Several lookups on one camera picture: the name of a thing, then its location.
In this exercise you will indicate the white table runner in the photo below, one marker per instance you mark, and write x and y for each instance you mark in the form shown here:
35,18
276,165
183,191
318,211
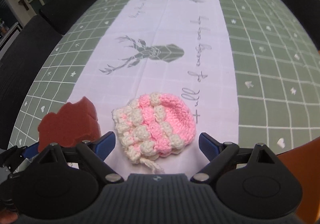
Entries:
178,47

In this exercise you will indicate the black chair right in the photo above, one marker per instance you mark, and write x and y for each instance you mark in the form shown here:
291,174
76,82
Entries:
307,13

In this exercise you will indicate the black chair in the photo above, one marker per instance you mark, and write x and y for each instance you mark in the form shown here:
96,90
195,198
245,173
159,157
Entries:
61,15
19,68
307,13

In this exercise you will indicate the maroon sponge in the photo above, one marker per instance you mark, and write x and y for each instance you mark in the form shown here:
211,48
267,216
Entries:
73,123

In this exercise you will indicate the orange cardboard box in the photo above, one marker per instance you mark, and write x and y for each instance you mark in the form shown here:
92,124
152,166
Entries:
303,162

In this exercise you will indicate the green grid tablecloth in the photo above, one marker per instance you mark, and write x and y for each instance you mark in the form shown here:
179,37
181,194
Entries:
276,71

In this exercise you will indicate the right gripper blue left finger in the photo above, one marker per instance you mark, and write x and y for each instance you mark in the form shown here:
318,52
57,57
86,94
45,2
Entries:
92,155

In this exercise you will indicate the black chair near left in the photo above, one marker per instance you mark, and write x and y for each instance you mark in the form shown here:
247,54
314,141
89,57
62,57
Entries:
19,68

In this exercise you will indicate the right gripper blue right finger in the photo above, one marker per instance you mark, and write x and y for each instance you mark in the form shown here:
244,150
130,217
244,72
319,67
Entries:
220,156

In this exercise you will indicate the black chair far left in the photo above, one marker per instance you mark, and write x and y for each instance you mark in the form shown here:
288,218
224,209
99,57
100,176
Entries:
61,15

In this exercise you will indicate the person's hand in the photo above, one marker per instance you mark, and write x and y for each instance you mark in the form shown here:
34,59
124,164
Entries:
7,217

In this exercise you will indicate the pink white crocheted hat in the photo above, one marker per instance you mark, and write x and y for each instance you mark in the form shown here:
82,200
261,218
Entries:
152,126

